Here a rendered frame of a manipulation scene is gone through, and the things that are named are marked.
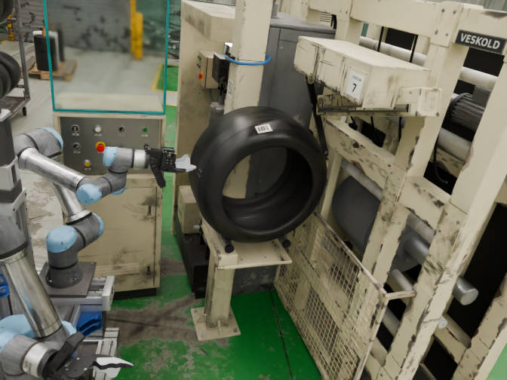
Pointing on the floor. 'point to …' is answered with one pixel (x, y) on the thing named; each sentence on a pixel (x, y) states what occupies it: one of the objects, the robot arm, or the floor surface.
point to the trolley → (8, 71)
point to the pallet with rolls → (41, 62)
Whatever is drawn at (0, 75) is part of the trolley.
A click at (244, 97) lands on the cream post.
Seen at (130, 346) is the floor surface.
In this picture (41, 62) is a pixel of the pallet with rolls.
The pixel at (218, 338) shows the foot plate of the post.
